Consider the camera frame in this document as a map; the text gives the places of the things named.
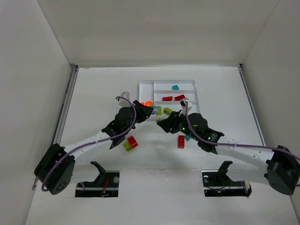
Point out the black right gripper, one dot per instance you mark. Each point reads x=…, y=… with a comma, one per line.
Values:
x=172, y=122

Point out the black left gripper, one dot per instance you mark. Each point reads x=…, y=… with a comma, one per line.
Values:
x=139, y=111

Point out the orange curved lego piece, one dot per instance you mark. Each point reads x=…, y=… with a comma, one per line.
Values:
x=148, y=103

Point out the colorful monster lego figure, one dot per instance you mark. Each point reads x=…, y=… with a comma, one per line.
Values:
x=155, y=109

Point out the green curved lego brick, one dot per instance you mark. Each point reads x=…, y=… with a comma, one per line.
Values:
x=168, y=111

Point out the red 2x4 lego brick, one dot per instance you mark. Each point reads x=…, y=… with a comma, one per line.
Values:
x=169, y=98

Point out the red sloped lego brick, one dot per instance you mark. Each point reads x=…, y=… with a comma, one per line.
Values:
x=179, y=98

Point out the cyan small lego brick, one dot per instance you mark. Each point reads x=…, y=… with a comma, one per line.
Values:
x=175, y=87

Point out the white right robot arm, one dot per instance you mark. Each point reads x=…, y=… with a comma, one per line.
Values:
x=278, y=169

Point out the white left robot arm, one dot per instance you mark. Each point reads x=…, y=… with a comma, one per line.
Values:
x=61, y=165

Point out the red long lego brick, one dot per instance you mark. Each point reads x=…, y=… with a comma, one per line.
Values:
x=181, y=141

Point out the white divided sorting tray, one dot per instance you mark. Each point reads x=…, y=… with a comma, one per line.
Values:
x=154, y=90

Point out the red and green lego block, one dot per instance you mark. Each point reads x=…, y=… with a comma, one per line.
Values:
x=130, y=144

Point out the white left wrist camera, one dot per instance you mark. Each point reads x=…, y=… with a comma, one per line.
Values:
x=123, y=99

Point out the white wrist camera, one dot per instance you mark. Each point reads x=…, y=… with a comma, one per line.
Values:
x=123, y=99
x=186, y=106

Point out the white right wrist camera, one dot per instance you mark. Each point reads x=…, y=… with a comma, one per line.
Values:
x=186, y=106

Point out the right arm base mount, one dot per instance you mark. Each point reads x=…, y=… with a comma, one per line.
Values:
x=216, y=183

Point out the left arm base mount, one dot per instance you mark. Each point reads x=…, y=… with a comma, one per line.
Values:
x=105, y=185

